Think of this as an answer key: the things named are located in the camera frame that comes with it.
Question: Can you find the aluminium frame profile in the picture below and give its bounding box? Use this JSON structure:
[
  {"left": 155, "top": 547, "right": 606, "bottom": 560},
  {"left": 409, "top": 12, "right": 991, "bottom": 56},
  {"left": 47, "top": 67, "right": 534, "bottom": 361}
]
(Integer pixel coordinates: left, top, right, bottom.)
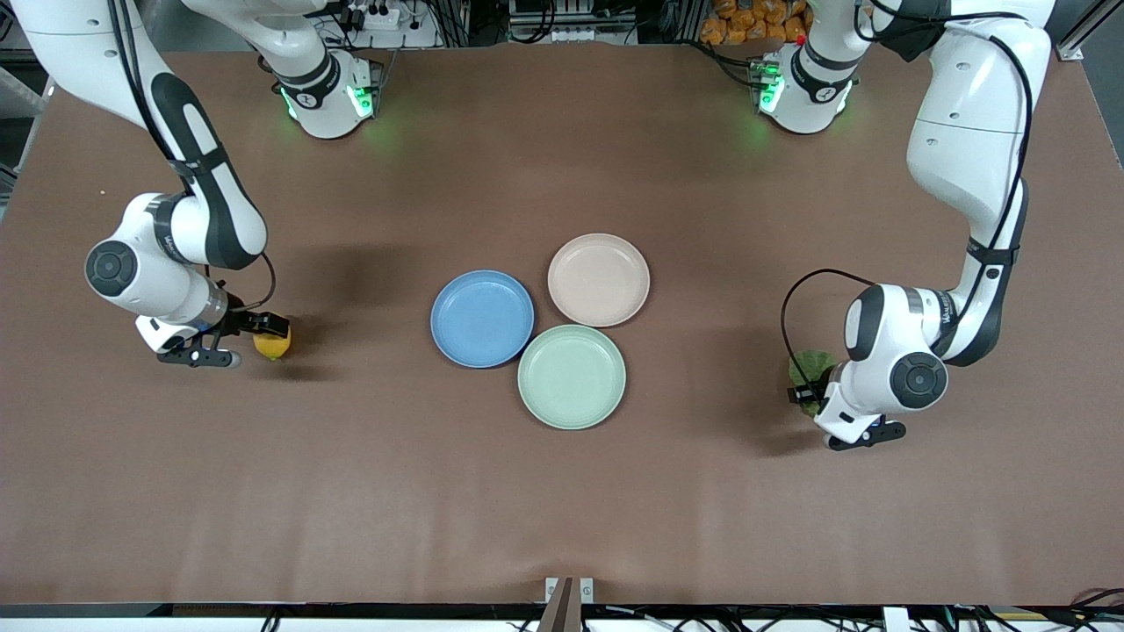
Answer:
[{"left": 1052, "top": 0, "right": 1124, "bottom": 62}]

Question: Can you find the beige pink plate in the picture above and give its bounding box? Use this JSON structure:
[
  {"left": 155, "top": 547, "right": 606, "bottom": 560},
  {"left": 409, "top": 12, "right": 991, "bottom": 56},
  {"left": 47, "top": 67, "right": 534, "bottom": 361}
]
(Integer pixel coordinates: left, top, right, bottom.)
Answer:
[{"left": 547, "top": 233, "right": 652, "bottom": 328}]

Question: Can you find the green lettuce leaf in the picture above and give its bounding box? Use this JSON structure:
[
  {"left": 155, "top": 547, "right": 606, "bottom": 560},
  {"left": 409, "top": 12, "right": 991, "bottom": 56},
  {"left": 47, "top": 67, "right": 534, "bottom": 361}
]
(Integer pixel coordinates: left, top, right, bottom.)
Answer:
[{"left": 788, "top": 350, "right": 839, "bottom": 418}]

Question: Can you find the mint green plate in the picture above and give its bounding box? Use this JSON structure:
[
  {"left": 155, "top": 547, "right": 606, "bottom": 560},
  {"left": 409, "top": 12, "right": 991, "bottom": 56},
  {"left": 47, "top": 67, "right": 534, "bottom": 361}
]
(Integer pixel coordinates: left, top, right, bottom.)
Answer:
[{"left": 517, "top": 324, "right": 627, "bottom": 431}]

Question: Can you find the bag of oranges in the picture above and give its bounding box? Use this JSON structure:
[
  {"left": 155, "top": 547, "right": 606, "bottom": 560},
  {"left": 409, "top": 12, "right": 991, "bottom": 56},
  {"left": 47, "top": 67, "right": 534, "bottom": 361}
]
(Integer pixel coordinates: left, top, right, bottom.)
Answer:
[{"left": 700, "top": 0, "right": 813, "bottom": 47}]

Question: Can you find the metal table edge bracket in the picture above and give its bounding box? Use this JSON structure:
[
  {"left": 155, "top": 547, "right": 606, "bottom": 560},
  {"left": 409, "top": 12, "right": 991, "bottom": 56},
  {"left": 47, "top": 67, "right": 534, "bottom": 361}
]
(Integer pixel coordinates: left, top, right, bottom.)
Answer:
[{"left": 544, "top": 577, "right": 595, "bottom": 632}]

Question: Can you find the blue plate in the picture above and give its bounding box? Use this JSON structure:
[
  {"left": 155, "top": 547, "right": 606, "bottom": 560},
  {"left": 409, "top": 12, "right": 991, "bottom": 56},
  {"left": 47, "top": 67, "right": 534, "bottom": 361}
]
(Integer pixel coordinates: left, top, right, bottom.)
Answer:
[{"left": 430, "top": 269, "right": 536, "bottom": 370}]

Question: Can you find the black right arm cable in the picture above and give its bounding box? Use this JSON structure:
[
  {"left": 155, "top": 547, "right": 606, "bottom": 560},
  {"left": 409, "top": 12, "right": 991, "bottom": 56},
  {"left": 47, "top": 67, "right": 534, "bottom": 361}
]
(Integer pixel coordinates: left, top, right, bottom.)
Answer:
[{"left": 105, "top": 0, "right": 277, "bottom": 313}]

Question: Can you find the white power strip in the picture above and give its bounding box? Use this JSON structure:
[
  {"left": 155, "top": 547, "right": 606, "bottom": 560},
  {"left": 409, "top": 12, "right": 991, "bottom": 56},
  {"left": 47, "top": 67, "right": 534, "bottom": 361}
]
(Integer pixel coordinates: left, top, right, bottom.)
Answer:
[{"left": 338, "top": 0, "right": 440, "bottom": 50}]

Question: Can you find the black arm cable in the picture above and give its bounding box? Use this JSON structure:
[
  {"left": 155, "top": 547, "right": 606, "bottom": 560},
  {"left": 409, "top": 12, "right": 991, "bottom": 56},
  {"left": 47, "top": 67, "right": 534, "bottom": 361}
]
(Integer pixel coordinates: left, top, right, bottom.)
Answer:
[
  {"left": 781, "top": 0, "right": 1034, "bottom": 391},
  {"left": 105, "top": 0, "right": 277, "bottom": 313}
]

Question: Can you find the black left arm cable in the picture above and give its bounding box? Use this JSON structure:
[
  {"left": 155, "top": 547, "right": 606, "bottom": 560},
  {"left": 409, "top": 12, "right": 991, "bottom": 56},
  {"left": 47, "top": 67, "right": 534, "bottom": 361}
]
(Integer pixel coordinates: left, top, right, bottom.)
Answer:
[{"left": 781, "top": 0, "right": 1034, "bottom": 391}]

